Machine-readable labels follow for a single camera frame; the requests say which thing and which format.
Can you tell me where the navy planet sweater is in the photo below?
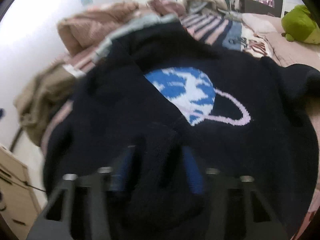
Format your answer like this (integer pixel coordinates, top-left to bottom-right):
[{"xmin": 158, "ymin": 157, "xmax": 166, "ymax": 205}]
[{"xmin": 43, "ymin": 22, "xmax": 319, "ymax": 239}]

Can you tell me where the light wooden cabinet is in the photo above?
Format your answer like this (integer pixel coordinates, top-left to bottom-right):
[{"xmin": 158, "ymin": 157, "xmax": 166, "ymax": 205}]
[{"xmin": 1, "ymin": 145, "xmax": 41, "ymax": 239}]

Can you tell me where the polka dot pink sheet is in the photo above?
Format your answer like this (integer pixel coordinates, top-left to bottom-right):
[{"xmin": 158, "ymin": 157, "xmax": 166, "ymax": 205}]
[{"xmin": 291, "ymin": 189, "xmax": 320, "ymax": 239}]

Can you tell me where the beige knit garment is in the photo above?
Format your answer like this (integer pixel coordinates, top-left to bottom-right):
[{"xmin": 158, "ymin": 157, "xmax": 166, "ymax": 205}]
[{"xmin": 14, "ymin": 61, "xmax": 79, "ymax": 146}]

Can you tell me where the pink ribbed bed cover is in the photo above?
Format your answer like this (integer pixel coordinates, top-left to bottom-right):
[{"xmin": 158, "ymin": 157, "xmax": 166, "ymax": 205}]
[{"xmin": 241, "ymin": 12, "xmax": 320, "ymax": 120}]

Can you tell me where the pink puffy comforter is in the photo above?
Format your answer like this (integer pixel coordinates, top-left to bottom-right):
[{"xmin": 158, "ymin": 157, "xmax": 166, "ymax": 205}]
[{"xmin": 57, "ymin": 0, "xmax": 186, "ymax": 56}]

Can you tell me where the striped fuzzy blanket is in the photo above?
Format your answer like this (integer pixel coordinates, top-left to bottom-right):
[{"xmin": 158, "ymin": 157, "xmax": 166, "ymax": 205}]
[{"xmin": 41, "ymin": 15, "xmax": 253, "ymax": 156}]

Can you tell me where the green plush toy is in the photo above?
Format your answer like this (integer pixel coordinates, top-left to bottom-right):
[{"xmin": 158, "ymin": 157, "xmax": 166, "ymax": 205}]
[{"xmin": 281, "ymin": 5, "xmax": 319, "ymax": 44}]

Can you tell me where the white bed headboard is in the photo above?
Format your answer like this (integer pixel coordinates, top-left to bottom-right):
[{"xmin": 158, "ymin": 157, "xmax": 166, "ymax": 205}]
[{"xmin": 281, "ymin": 0, "xmax": 304, "ymax": 17}]

